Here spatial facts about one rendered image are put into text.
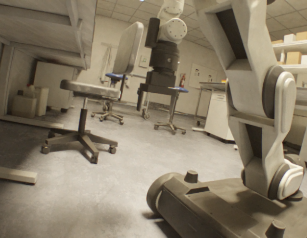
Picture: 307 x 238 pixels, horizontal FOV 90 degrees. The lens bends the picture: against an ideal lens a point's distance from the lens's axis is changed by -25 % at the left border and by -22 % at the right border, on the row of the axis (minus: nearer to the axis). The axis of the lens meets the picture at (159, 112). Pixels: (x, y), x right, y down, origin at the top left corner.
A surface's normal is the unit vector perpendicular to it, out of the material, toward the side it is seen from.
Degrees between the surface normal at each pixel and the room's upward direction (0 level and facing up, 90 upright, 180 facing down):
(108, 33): 90
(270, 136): 117
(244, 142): 90
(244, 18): 127
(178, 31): 92
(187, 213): 90
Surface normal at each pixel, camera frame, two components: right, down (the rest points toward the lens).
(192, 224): -0.85, -0.14
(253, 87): -0.81, 0.45
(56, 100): 0.35, 0.15
